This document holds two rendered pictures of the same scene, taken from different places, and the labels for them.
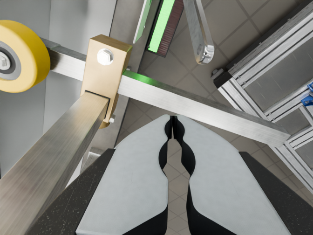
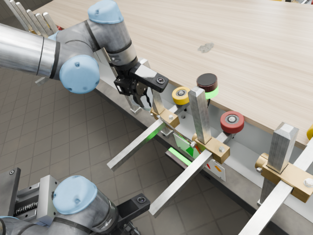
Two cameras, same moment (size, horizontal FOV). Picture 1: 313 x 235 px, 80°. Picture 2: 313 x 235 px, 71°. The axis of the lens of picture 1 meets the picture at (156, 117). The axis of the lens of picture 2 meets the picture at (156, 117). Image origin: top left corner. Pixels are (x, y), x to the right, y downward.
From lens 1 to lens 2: 66 cm
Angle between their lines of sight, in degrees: 28
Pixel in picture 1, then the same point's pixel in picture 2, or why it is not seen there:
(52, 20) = not seen: hidden behind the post
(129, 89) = (159, 121)
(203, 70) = (145, 226)
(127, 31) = not seen: hidden behind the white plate
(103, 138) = (143, 116)
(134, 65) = (167, 140)
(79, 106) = (160, 103)
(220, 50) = not seen: outside the picture
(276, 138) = (112, 163)
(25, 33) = (185, 101)
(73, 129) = (156, 97)
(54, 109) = (166, 106)
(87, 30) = (192, 133)
